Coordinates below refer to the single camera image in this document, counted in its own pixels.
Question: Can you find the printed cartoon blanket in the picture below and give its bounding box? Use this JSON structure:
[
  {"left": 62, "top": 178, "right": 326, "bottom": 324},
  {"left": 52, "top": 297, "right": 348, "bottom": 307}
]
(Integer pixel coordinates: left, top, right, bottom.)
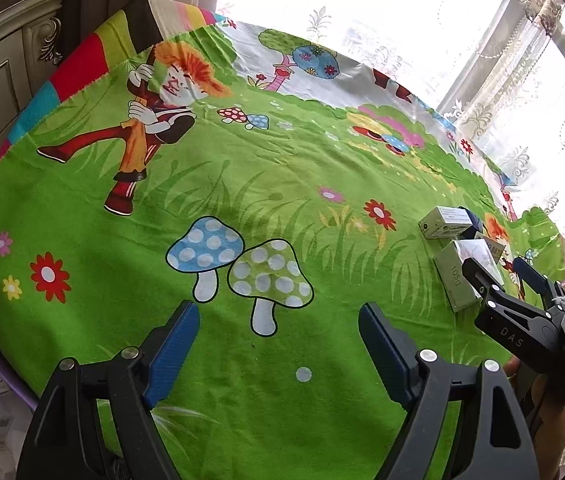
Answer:
[{"left": 0, "top": 0, "right": 565, "bottom": 480}]

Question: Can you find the dark blue box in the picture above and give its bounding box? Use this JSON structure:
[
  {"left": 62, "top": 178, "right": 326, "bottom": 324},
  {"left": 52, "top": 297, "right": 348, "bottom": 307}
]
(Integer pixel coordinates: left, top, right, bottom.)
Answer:
[{"left": 462, "top": 207, "right": 485, "bottom": 236}]

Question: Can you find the white lace curtain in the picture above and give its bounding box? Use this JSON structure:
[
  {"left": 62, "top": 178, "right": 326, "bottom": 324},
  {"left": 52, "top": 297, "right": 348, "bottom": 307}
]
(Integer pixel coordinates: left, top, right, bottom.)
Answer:
[{"left": 217, "top": 0, "right": 565, "bottom": 241}]

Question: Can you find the small white green box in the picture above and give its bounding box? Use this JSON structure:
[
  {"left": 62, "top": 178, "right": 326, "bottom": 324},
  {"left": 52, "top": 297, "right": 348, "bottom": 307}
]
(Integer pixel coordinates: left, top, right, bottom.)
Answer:
[{"left": 419, "top": 206, "right": 475, "bottom": 241}]

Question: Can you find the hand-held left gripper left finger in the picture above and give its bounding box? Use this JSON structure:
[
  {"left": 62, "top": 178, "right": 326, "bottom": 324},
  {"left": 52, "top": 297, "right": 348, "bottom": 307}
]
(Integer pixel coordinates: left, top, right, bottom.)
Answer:
[{"left": 15, "top": 301, "right": 200, "bottom": 480}]

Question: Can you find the green box marked 1050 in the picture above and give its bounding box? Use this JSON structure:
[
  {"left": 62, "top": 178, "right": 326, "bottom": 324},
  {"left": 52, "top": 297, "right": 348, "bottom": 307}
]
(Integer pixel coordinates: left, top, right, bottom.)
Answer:
[{"left": 435, "top": 239, "right": 505, "bottom": 313}]

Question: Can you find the person's right forearm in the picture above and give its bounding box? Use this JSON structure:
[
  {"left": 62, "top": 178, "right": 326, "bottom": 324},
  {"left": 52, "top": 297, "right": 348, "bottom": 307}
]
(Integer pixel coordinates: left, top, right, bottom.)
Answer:
[{"left": 532, "top": 375, "right": 565, "bottom": 466}]

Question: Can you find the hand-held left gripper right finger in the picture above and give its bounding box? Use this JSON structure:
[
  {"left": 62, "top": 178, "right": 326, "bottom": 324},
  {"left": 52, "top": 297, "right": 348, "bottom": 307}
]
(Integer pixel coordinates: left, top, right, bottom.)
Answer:
[{"left": 358, "top": 302, "right": 540, "bottom": 480}]

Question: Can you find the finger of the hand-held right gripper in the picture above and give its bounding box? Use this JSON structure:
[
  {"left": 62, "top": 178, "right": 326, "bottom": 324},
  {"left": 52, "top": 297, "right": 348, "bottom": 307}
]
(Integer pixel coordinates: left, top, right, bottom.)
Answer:
[
  {"left": 515, "top": 257, "right": 563, "bottom": 306},
  {"left": 462, "top": 257, "right": 508, "bottom": 311}
]

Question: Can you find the cream carved cabinet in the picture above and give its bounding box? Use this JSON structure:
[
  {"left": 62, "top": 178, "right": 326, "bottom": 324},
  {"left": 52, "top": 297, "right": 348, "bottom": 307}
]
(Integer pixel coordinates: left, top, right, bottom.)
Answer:
[{"left": 0, "top": 0, "right": 73, "bottom": 181}]

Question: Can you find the brown cardboard box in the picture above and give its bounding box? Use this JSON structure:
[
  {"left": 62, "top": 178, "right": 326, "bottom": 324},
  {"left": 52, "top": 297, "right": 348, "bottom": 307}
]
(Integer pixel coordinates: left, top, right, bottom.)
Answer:
[{"left": 475, "top": 230, "right": 508, "bottom": 261}]

